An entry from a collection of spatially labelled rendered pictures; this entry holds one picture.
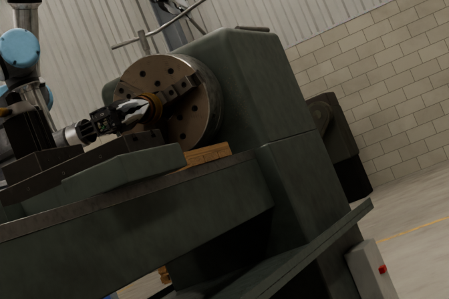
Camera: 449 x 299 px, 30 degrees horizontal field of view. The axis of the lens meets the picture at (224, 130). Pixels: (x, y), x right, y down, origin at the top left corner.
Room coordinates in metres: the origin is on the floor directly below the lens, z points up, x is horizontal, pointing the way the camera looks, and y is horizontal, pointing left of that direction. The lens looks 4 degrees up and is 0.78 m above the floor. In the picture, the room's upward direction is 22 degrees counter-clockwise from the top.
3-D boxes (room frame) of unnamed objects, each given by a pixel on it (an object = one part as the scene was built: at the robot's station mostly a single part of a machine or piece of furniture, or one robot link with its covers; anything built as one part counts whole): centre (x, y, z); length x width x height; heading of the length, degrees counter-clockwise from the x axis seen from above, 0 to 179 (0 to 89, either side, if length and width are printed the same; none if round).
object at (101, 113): (2.33, 0.31, 1.08); 0.12 x 0.09 x 0.08; 68
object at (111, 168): (1.89, 0.41, 0.90); 0.53 x 0.30 x 0.06; 69
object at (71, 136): (2.37, 0.39, 1.08); 0.08 x 0.05 x 0.08; 158
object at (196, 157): (2.26, 0.23, 0.89); 0.36 x 0.30 x 0.04; 69
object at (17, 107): (1.95, 0.43, 1.14); 0.08 x 0.08 x 0.03
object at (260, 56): (2.89, 0.01, 1.06); 0.59 x 0.48 x 0.39; 159
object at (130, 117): (2.30, 0.21, 1.07); 0.09 x 0.06 x 0.03; 68
